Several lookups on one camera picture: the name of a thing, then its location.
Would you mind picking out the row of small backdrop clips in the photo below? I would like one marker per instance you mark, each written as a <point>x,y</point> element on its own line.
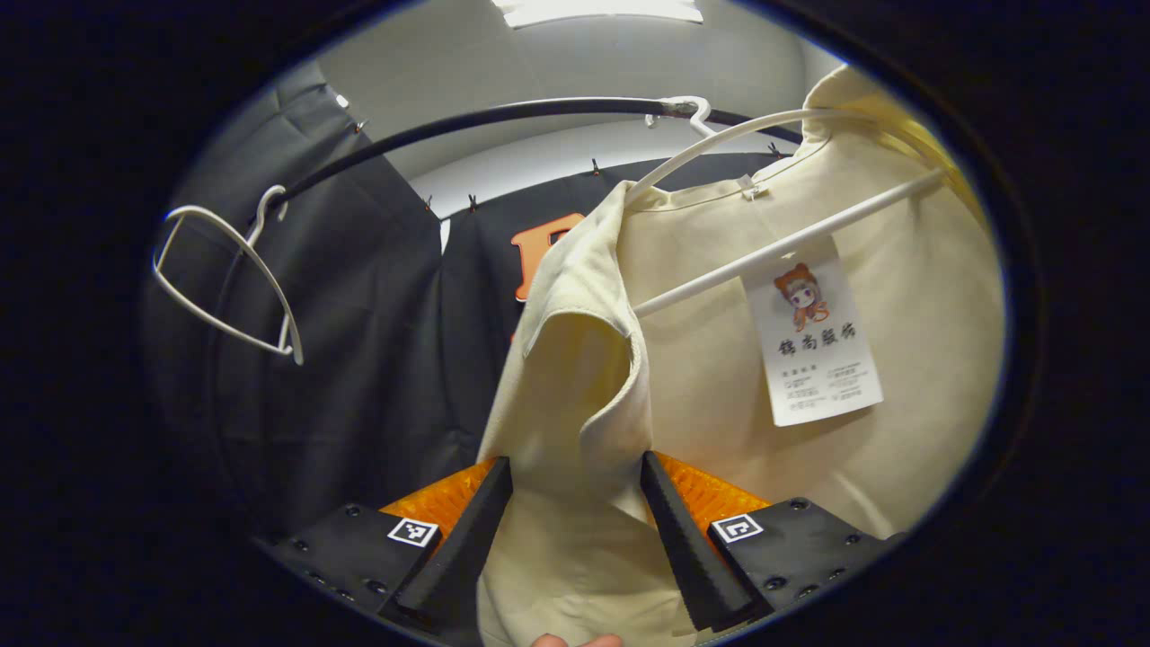
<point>471,203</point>

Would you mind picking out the black backdrop cloth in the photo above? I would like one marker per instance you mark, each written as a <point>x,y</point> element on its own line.
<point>359,359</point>

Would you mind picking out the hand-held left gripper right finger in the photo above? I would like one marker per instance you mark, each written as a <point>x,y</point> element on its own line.
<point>687,548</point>

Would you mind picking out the cream collared shirt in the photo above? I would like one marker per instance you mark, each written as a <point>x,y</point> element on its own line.
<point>719,413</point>

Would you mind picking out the black clothes rack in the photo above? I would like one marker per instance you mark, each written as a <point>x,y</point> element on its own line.
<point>467,116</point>

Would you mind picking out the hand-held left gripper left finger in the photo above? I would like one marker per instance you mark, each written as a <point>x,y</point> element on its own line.
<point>458,539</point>

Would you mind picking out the empty white hanger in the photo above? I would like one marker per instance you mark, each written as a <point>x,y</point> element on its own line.
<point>295,350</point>

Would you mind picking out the ceiling light panel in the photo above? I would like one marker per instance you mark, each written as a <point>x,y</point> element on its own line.
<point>602,11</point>

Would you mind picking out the white hanger holding shirt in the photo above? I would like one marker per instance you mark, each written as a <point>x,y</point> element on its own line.
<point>782,245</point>

